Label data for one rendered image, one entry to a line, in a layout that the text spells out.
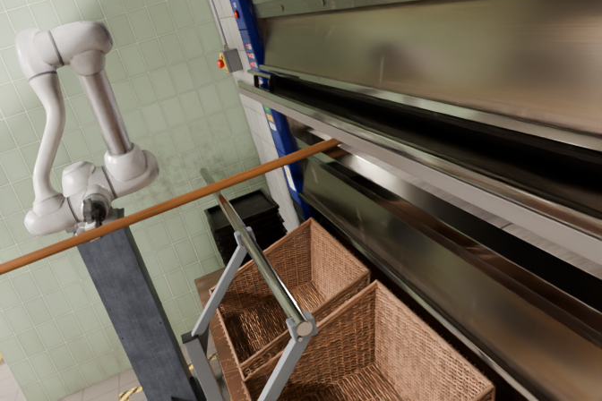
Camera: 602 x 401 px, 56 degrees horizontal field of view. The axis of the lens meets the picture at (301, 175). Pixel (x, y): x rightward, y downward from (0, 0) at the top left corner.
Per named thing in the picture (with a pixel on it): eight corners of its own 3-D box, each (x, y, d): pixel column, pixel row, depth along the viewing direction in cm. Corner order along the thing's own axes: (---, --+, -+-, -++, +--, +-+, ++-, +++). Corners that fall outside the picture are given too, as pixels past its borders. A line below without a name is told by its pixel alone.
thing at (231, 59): (238, 67, 269) (232, 46, 266) (243, 69, 260) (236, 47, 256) (224, 72, 267) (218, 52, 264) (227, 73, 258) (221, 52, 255)
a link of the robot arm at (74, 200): (116, 213, 198) (80, 227, 195) (116, 200, 212) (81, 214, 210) (103, 185, 194) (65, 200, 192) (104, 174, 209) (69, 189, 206)
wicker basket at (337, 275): (331, 274, 231) (313, 214, 223) (393, 343, 179) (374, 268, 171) (219, 322, 221) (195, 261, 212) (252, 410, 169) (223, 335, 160)
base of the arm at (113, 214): (70, 227, 247) (64, 216, 245) (119, 209, 252) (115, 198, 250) (65, 242, 230) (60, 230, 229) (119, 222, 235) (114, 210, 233)
